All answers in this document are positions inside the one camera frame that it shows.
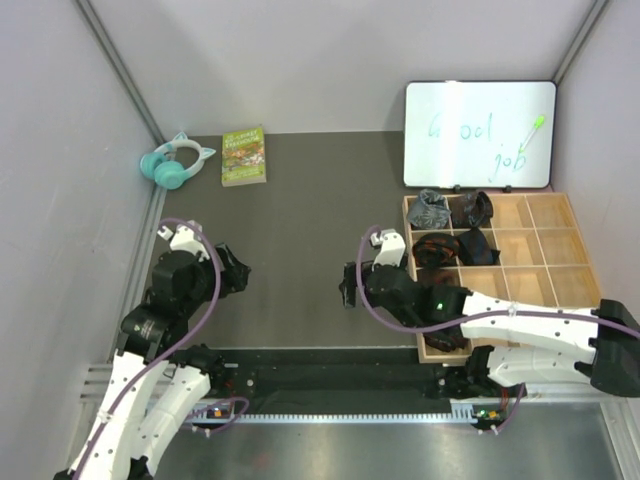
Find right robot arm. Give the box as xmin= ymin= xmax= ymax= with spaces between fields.
xmin=339 ymin=262 xmax=639 ymax=398

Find white slotted cable duct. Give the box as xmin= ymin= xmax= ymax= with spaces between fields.
xmin=184 ymin=402 xmax=503 ymax=427

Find dark navy rolled tie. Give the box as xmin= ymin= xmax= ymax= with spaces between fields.
xmin=456 ymin=228 xmax=501 ymax=266

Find white dry-erase board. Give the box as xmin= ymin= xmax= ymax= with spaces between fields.
xmin=403 ymin=80 xmax=557 ymax=189

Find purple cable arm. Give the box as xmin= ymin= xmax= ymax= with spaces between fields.
xmin=72 ymin=217 xmax=251 ymax=476
xmin=357 ymin=225 xmax=640 ymax=435

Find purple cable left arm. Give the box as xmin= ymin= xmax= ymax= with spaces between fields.
xmin=72 ymin=217 xmax=251 ymax=476

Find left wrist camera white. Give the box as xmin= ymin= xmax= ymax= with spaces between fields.
xmin=157 ymin=220 xmax=210 ymax=261

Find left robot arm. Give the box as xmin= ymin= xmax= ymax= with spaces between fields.
xmin=55 ymin=240 xmax=251 ymax=479

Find green paperback book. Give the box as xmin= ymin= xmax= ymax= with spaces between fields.
xmin=221 ymin=126 xmax=267 ymax=187

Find wooden compartment tray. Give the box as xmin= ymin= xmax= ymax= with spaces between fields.
xmin=402 ymin=192 xmax=625 ymax=365

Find dark brown rolled tie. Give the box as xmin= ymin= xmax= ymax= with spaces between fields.
xmin=417 ymin=268 xmax=461 ymax=287

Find dark orange floral tie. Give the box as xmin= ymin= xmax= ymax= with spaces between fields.
xmin=412 ymin=232 xmax=460 ymax=268

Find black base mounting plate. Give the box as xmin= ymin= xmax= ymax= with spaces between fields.
xmin=167 ymin=347 xmax=501 ymax=406

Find green marker pen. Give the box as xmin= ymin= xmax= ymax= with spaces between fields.
xmin=519 ymin=115 xmax=546 ymax=153

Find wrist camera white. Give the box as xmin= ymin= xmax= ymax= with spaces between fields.
xmin=157 ymin=220 xmax=210 ymax=261
xmin=369 ymin=229 xmax=406 ymax=267

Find grey rolled tie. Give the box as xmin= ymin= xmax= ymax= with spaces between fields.
xmin=406 ymin=189 xmax=451 ymax=230

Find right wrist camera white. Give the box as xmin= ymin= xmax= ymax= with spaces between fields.
xmin=369 ymin=229 xmax=406 ymax=267

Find teal cat-ear headphones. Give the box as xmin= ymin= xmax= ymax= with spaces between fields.
xmin=139 ymin=132 xmax=216 ymax=190

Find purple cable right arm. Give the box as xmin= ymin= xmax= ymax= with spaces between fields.
xmin=357 ymin=225 xmax=640 ymax=435

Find brown red rolled tie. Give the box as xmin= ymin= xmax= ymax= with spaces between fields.
xmin=448 ymin=191 xmax=494 ymax=229

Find red patterned rolled tie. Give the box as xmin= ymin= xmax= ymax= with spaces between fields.
xmin=423 ymin=332 xmax=468 ymax=353

